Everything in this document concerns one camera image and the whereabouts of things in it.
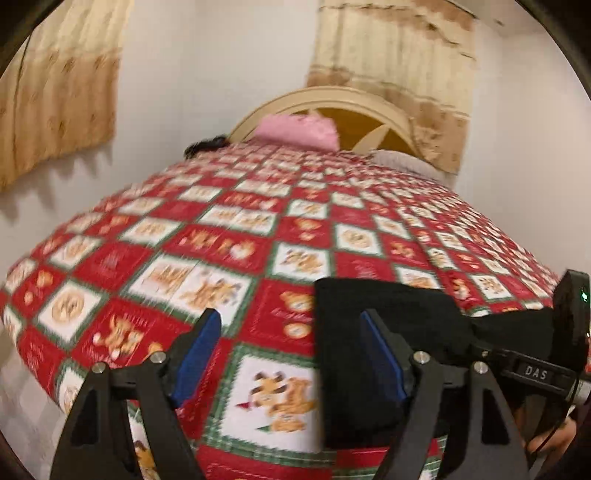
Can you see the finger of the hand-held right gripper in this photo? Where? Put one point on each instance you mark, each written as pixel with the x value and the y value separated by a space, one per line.
pixel 521 369

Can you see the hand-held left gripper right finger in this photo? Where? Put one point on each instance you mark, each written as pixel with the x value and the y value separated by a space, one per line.
pixel 383 362

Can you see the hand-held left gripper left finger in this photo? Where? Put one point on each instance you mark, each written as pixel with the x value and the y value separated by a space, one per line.
pixel 198 357

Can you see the black pants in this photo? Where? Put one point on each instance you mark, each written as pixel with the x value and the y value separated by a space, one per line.
pixel 360 295

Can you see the person's right hand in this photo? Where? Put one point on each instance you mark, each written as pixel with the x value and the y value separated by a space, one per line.
pixel 551 438

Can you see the red checked printed blanket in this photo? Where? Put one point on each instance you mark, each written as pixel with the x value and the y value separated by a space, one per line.
pixel 231 221

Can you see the striped pillow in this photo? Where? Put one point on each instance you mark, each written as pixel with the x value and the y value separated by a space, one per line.
pixel 408 162

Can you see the dark cloth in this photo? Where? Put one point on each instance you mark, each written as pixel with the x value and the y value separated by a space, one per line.
pixel 203 145

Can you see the pink pillow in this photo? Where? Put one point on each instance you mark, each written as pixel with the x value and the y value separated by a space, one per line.
pixel 298 131

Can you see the cream wooden headboard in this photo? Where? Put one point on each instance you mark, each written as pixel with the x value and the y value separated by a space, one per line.
pixel 332 104

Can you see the beige patterned curtain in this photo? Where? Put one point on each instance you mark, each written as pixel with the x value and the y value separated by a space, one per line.
pixel 397 55
pixel 60 87

